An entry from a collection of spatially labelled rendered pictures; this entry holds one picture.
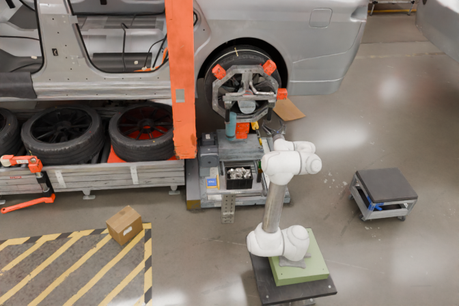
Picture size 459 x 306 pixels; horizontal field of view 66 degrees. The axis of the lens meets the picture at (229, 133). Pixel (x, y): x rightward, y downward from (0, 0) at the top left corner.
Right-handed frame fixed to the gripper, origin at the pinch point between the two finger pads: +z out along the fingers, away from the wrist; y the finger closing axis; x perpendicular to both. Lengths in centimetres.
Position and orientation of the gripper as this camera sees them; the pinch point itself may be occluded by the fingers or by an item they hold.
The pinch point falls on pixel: (272, 121)
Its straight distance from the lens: 278.1
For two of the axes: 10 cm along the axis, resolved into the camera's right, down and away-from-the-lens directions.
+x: 0.5, -7.7, -6.4
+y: 9.9, -0.4, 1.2
